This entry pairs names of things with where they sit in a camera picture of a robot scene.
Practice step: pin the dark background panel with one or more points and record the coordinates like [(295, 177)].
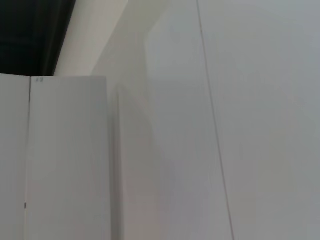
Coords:
[(27, 32)]

